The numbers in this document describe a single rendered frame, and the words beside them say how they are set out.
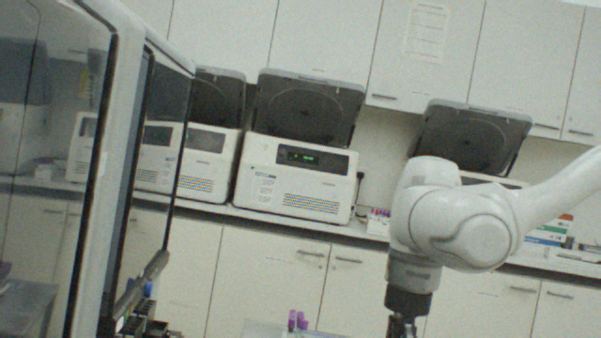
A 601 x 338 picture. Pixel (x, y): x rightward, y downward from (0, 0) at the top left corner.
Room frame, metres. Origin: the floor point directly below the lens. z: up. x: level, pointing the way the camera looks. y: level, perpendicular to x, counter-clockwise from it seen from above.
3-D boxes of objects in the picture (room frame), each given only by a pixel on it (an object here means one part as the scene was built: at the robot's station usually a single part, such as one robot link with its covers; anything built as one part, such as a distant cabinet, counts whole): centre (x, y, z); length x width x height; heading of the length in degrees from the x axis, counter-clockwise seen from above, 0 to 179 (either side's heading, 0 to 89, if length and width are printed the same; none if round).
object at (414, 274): (1.20, -0.21, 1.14); 0.09 x 0.09 x 0.06
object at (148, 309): (1.65, 0.28, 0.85); 0.12 x 0.02 x 0.06; 2
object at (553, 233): (4.03, -1.33, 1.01); 0.23 x 0.12 x 0.08; 92
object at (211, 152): (3.78, 0.61, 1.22); 0.62 x 0.56 x 0.64; 1
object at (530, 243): (4.03, -1.31, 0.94); 0.23 x 0.13 x 0.07; 97
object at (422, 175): (1.18, -0.21, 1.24); 0.13 x 0.11 x 0.16; 11
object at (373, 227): (3.63, -0.41, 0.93); 0.30 x 0.10 x 0.06; 177
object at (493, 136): (3.85, -0.82, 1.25); 0.62 x 0.56 x 0.69; 2
